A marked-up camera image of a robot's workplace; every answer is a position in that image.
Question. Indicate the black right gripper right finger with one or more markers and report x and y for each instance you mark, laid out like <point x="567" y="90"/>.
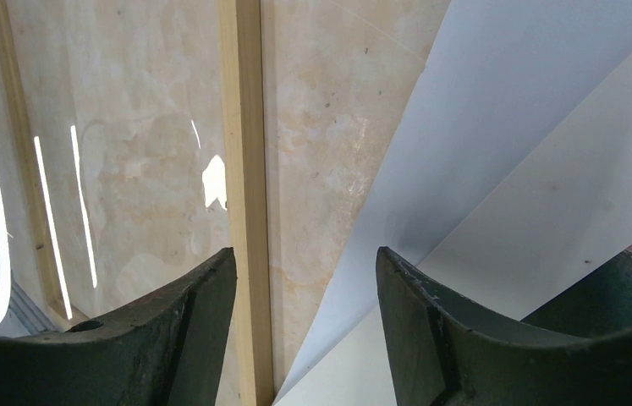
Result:
<point x="445" y="349"/>

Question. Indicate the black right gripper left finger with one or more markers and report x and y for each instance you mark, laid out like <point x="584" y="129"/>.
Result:
<point x="165" y="348"/>

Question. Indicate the sunset cloud photo print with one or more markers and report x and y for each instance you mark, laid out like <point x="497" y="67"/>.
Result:
<point x="598" y="304"/>

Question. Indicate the white mat board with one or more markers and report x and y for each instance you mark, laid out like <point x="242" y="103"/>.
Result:
<point x="564" y="210"/>

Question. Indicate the white paper sheet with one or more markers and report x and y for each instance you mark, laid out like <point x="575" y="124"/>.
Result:
<point x="499" y="77"/>

